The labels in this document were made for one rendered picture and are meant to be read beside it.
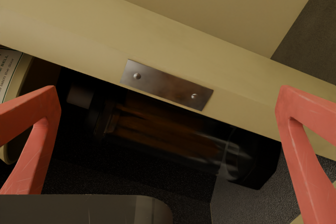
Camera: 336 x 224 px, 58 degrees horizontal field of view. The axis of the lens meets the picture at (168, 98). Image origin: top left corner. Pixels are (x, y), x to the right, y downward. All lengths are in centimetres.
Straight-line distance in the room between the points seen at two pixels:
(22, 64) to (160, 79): 14
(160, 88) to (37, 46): 10
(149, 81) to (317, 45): 39
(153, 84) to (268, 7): 48
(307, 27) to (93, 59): 47
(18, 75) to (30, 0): 8
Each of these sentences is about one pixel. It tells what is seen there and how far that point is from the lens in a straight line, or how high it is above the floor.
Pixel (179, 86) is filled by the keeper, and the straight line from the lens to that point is 23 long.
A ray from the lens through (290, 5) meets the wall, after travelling 70.
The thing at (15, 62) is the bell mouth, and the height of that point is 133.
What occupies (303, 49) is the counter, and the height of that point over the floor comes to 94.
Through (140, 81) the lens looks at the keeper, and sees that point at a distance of 23.
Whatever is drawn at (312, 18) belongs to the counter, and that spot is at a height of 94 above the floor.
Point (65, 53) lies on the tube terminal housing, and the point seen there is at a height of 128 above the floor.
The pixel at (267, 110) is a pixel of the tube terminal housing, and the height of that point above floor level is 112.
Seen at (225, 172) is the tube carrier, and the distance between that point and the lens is 40.
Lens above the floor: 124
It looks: 11 degrees down
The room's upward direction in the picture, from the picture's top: 71 degrees counter-clockwise
